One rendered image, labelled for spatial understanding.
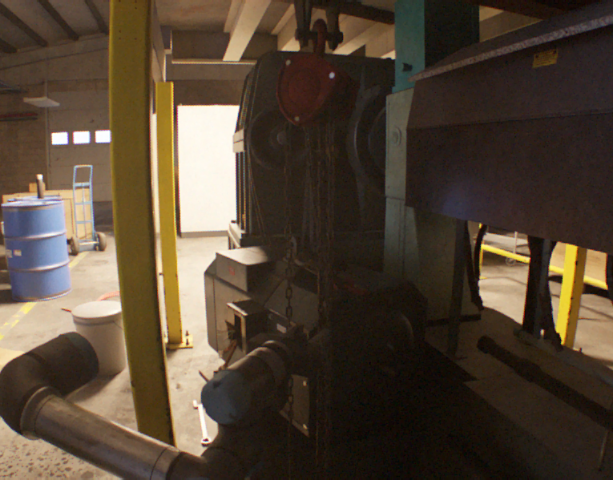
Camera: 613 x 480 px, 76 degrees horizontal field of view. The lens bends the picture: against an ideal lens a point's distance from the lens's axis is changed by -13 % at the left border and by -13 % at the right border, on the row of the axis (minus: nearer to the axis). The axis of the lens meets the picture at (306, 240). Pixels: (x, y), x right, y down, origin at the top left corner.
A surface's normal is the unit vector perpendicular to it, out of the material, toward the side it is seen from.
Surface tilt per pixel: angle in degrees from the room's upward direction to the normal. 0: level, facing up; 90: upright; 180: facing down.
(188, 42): 90
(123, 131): 90
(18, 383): 21
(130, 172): 90
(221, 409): 90
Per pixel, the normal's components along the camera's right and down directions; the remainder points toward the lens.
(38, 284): 0.54, 0.15
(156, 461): 0.00, -0.71
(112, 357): 0.71, 0.17
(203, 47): 0.26, 0.17
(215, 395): -0.45, 0.17
